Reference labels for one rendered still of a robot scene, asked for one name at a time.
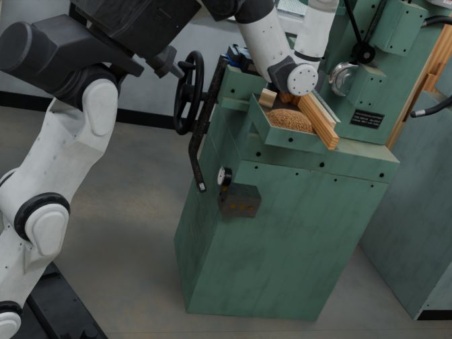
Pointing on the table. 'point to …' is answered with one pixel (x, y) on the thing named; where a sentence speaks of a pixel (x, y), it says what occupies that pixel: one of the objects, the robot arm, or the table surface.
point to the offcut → (267, 97)
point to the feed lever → (364, 56)
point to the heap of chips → (290, 120)
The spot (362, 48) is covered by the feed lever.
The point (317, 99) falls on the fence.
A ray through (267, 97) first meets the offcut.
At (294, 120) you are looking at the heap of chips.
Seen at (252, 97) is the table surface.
